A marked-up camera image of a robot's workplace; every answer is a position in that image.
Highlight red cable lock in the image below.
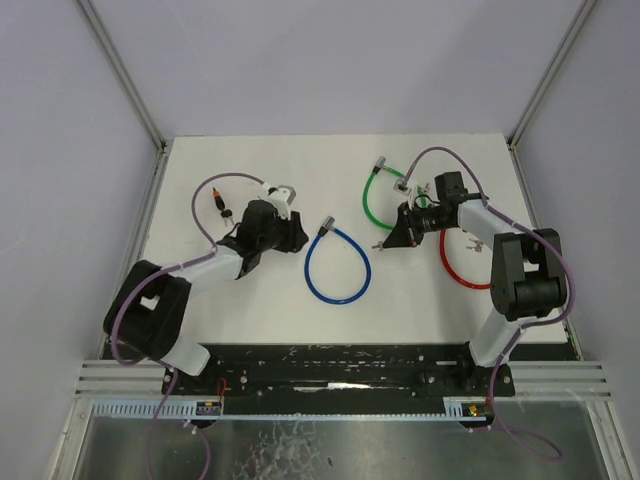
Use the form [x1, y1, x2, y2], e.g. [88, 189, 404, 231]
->
[439, 229, 491, 291]

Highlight blue cable lock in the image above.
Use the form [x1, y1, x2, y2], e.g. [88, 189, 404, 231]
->
[303, 216, 373, 306]

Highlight red lock silver keys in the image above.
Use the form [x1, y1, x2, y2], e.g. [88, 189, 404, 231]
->
[467, 239, 484, 253]

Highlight black padlock keys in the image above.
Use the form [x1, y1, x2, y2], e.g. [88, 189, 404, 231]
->
[220, 209, 234, 226]

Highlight green cable lock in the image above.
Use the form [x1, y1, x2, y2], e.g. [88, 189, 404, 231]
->
[362, 156, 432, 231]

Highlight orange black padlock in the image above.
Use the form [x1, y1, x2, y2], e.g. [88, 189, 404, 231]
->
[212, 187, 226, 212]

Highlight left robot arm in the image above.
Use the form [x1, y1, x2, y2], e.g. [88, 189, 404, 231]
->
[103, 200, 309, 377]

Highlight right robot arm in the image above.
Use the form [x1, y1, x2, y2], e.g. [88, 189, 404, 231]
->
[380, 172, 573, 367]

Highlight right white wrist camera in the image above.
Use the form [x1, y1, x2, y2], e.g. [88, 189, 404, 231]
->
[393, 177, 419, 204]

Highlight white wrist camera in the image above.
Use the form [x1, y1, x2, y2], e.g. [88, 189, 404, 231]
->
[261, 182, 296, 220]
[393, 177, 419, 204]

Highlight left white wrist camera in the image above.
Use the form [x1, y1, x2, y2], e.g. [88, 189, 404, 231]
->
[261, 182, 296, 220]

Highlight left aluminium frame post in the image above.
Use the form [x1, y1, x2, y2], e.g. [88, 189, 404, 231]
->
[77, 0, 168, 151]

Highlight aluminium frame post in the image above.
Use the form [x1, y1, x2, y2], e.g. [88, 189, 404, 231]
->
[77, 0, 168, 151]
[505, 0, 601, 146]

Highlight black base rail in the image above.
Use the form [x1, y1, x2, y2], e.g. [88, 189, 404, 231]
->
[172, 344, 515, 401]

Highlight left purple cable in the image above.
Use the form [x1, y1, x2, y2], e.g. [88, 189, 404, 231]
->
[109, 172, 276, 480]

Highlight white slotted cable duct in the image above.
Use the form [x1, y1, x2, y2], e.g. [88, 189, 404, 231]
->
[93, 391, 489, 422]

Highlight right aluminium frame post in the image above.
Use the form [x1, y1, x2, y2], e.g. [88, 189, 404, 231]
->
[505, 0, 601, 146]

